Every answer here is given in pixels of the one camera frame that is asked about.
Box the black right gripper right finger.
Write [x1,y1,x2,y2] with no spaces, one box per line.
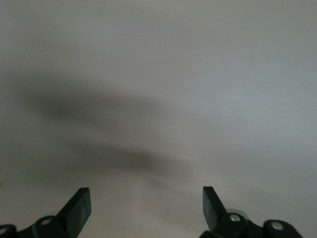
[200,185,303,238]

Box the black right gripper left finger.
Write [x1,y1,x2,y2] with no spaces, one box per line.
[0,187,92,238]

